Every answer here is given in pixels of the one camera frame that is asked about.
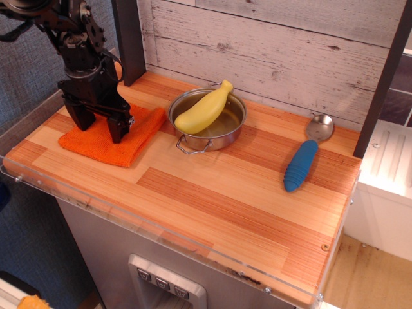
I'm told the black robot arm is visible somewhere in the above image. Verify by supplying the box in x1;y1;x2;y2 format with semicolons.
1;1;135;144

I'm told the steel dispenser panel with buttons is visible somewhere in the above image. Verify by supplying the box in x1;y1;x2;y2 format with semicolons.
128;254;207;308

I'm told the small steel pot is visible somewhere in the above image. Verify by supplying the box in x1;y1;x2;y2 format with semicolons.
168;83;247;155

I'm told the clear acrylic table guard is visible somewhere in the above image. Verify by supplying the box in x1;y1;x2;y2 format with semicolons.
7;90;360;306

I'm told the yellow toy banana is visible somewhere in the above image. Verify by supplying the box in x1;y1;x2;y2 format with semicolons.
174;80;234;135

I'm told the orange towel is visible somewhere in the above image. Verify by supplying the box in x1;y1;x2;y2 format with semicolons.
59;105;167;167

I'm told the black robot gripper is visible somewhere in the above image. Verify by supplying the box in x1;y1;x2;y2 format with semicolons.
58;62;135;144

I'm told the orange object bottom left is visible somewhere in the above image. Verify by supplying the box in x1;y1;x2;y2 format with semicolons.
17;295;50;309

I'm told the dark right shelf post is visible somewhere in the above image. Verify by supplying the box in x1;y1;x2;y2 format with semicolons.
353;0;411;158

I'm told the blue-handled metal spoon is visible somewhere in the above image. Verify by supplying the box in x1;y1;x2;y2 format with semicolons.
283;115;334;192

